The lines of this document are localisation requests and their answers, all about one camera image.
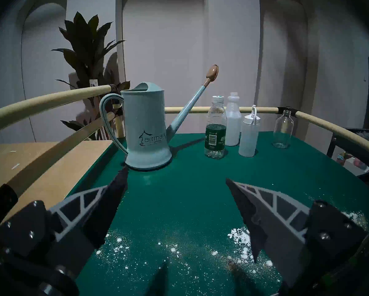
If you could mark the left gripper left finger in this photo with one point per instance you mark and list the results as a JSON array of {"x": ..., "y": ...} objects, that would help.
[{"x": 79, "y": 218}]

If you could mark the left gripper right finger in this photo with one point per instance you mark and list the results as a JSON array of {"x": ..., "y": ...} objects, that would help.
[{"x": 280, "y": 224}]

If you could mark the green shelf cart beige rails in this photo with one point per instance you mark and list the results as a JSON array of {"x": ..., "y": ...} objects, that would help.
[{"x": 187, "y": 190}]

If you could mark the white powder spill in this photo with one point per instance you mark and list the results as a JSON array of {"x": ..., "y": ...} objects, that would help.
[{"x": 241, "y": 236}]

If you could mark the light wooden table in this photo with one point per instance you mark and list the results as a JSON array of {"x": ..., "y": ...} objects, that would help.
[{"x": 33, "y": 162}]

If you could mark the white nozzle squeeze bottle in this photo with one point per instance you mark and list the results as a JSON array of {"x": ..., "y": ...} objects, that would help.
[{"x": 248, "y": 138}]

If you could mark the clear empty bottle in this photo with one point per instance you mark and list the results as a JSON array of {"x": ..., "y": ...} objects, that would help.
[{"x": 283, "y": 132}]

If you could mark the black utility cart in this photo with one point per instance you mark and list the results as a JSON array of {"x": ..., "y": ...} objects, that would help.
[{"x": 334, "y": 141}]

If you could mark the green label water bottle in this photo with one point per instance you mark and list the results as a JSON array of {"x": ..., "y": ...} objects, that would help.
[{"x": 215, "y": 138}]

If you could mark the white opaque plastic bottle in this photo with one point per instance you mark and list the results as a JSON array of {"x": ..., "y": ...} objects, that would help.
[{"x": 233, "y": 125}]

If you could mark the light blue watering can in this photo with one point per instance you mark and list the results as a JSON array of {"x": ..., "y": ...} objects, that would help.
[{"x": 144, "y": 129}]

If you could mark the white plant price tag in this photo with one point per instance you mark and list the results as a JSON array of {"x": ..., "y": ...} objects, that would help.
[{"x": 93, "y": 83}]

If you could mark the tall dark green plant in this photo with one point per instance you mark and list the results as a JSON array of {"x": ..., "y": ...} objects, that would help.
[{"x": 85, "y": 45}]

